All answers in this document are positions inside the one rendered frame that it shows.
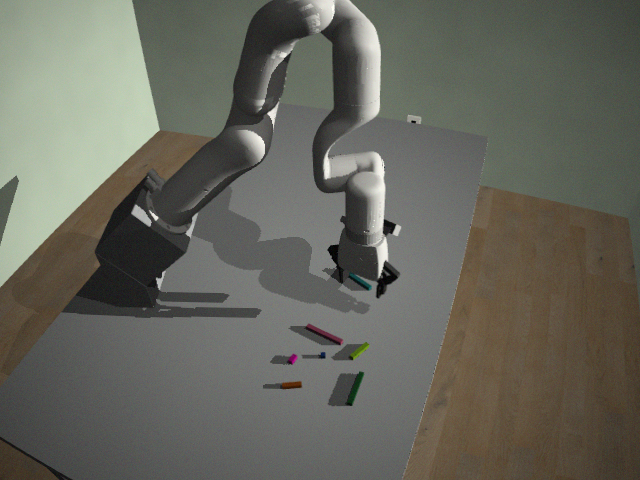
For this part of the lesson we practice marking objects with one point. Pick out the dark green rod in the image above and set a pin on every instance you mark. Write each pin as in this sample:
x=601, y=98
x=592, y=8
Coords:
x=355, y=388

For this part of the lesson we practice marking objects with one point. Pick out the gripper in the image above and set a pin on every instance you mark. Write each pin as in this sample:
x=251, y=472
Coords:
x=360, y=260

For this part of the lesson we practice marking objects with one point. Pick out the orange rod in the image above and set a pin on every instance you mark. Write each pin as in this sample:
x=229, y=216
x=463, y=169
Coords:
x=291, y=385

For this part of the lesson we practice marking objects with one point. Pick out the lime green rod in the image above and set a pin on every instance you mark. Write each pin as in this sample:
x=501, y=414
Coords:
x=360, y=350

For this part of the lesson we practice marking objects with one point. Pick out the turquoise rod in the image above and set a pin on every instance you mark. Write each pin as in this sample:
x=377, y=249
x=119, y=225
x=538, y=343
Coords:
x=360, y=281

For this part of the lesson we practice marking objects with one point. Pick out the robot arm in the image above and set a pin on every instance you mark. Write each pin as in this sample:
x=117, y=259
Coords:
x=258, y=86

